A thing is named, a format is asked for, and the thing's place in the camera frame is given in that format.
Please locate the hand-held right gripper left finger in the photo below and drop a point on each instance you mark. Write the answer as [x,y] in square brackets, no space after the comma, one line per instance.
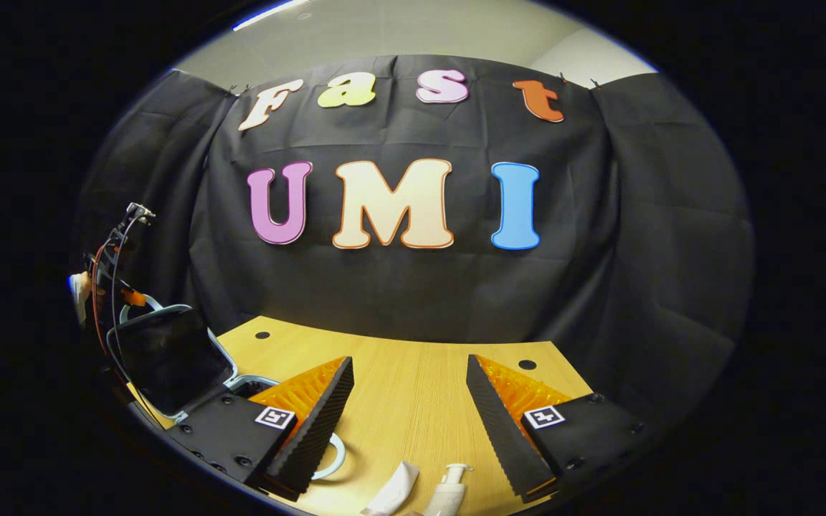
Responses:
[316,430]

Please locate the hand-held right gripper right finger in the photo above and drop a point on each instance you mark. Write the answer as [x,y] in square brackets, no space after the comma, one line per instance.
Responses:
[499,423]

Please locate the white pump bottle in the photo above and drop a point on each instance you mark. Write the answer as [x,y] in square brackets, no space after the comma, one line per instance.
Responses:
[449,491]

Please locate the white skin care tube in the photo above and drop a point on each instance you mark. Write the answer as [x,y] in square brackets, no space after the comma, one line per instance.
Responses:
[395,491]

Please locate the light blue suitcase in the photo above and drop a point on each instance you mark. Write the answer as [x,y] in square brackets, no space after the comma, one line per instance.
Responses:
[169,358]

